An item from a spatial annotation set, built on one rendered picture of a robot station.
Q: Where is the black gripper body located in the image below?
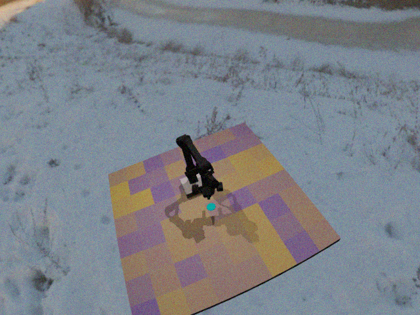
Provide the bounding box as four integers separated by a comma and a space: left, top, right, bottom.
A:
192, 182, 223, 194

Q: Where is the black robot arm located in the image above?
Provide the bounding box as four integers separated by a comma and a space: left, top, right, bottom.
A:
176, 134, 219, 198

